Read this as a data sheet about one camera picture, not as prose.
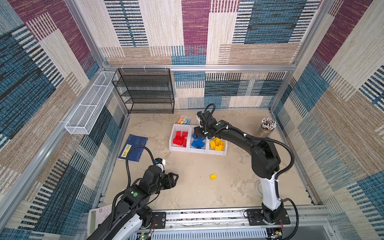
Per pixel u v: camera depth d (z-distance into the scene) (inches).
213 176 34.0
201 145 38.9
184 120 44.2
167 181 27.0
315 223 28.7
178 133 41.4
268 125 34.4
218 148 37.9
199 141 39.1
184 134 41.0
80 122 36.0
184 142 38.5
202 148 38.3
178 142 39.1
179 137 40.4
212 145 38.0
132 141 40.3
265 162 21.0
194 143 39.2
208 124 28.7
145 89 43.0
